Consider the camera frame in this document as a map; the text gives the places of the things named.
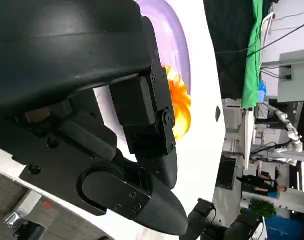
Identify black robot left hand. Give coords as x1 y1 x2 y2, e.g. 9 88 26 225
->
0 0 189 236

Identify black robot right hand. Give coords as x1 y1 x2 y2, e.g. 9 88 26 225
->
185 197 268 240

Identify orange toy bread roll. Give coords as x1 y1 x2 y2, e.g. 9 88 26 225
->
163 64 192 141

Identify black flat box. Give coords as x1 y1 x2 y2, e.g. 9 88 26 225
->
215 154 237 190

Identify green plant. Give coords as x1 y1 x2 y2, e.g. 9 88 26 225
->
249 198 277 218

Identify person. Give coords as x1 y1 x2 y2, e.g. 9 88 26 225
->
236 169 288 200

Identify blue container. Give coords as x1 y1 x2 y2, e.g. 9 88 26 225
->
265 216 293 240

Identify white upright panel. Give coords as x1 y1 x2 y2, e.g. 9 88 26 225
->
241 108 255 171

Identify lilac plate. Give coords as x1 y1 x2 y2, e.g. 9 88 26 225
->
136 0 192 97

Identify small blue object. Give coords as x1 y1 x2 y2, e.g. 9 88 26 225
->
257 79 265 102

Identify green cloth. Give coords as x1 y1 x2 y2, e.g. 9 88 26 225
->
241 0 264 110

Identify grey metal cabinet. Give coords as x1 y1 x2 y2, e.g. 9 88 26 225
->
276 49 304 103

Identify shiny metal foot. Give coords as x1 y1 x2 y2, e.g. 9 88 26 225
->
3 211 25 229

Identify black cloth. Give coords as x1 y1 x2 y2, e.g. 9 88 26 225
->
203 0 255 100

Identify long black cable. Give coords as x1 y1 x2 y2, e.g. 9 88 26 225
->
215 18 304 55

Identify white cable bundle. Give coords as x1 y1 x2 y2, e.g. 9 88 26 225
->
260 11 275 69

